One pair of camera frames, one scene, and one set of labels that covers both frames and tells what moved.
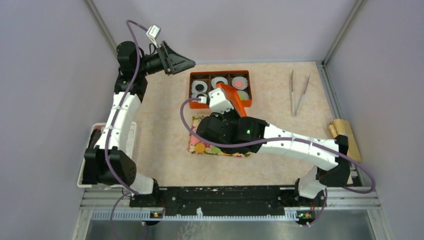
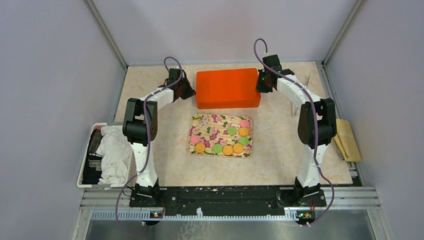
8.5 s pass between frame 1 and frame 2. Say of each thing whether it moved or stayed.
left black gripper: moved
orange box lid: moved
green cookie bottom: stayed
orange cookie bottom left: stayed
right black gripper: moved
